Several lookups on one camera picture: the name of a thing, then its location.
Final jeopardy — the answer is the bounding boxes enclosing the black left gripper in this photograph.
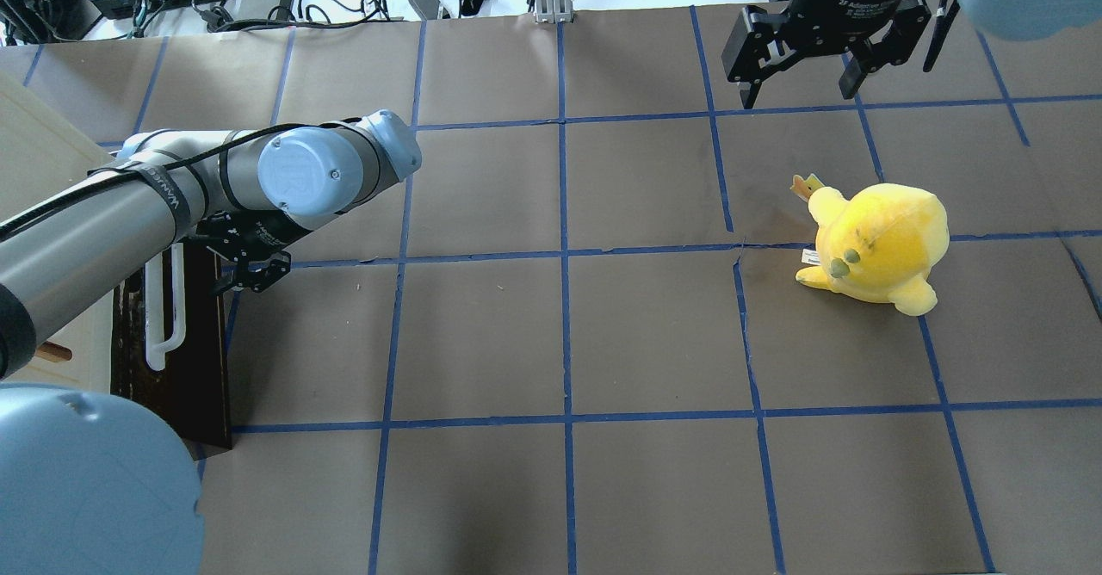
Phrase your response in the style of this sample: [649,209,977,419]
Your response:
[196,211,311,293]

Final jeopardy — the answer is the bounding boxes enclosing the yellow plush toy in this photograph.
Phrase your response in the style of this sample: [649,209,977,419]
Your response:
[790,174,950,317]

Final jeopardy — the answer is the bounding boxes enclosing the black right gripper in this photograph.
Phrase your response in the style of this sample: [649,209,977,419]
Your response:
[721,0,932,109]

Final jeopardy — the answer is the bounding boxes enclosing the wooden drawer with white handle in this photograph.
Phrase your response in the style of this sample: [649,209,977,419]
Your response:
[108,242,233,457]

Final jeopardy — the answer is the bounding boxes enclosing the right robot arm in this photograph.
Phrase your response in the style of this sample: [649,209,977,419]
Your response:
[721,0,1101,109]

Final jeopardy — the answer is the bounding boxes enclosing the cream cabinet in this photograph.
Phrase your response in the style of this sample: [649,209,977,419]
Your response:
[1,73,114,393]

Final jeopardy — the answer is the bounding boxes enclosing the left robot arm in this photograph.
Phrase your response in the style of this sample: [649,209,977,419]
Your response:
[1,109,424,574]

